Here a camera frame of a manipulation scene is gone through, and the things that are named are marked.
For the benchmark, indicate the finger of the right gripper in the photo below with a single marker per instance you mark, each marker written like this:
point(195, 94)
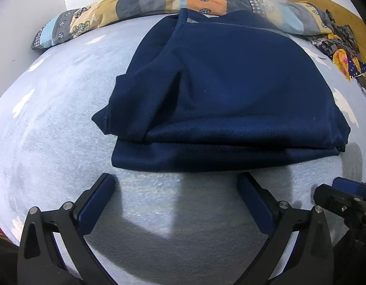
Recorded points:
point(347, 199)

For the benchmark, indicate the wooden headboard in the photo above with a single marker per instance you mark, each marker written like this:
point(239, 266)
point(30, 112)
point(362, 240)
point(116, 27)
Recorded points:
point(343, 16)

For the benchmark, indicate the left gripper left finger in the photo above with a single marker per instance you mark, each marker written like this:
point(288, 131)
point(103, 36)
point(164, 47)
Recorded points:
point(39, 258)

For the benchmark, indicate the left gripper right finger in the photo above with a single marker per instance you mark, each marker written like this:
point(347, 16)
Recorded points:
point(298, 248)

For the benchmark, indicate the grey patterned crumpled garment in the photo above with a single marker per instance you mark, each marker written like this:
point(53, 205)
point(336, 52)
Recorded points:
point(340, 37)

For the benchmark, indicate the star pattern blue yellow cloth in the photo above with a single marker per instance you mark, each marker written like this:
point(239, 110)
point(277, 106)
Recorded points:
point(349, 67)

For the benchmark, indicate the light blue bed sheet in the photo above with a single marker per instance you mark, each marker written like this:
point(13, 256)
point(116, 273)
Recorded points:
point(157, 227)

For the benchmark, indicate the navy blue garment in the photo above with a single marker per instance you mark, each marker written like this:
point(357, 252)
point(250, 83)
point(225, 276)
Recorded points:
point(228, 93)

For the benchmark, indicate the patchwork quilt roll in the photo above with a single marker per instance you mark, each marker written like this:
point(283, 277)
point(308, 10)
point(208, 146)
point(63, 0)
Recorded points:
point(300, 18)

